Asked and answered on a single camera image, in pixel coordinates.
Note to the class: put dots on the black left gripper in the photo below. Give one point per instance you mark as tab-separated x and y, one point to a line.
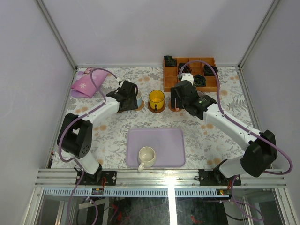
131	94

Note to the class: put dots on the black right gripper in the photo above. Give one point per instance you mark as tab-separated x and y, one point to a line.
173	97

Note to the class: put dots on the light blue mug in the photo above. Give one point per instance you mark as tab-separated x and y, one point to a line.
139	98

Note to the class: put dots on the light wooden coaster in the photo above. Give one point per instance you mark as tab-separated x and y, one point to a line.
140	107
172	109

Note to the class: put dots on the yellow mug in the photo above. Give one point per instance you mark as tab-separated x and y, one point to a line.
156	100

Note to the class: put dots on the cream white mug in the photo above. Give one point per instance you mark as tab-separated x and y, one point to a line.
146	158

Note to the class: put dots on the purple mug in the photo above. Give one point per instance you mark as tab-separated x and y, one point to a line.
200	93

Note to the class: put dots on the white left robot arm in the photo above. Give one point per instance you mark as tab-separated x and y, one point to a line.
75	137

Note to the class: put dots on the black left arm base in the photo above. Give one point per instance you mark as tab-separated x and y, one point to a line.
100	178

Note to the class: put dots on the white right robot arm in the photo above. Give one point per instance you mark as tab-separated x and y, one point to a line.
258	154

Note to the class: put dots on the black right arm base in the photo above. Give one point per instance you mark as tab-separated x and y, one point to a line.
208	177

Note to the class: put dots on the orange wooden compartment box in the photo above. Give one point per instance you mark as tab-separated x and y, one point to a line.
171	73

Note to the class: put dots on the dark green rolled sock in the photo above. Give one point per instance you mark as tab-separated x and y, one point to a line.
199	81

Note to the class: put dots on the black rolled sock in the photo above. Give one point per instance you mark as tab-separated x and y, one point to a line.
170	61
210	70
186	69

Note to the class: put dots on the lavender tray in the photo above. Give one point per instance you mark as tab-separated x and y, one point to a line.
168	143

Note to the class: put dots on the pink folded cloth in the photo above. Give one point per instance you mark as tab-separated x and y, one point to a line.
84	87

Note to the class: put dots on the aluminium front rail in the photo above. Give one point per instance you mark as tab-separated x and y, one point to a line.
61	182

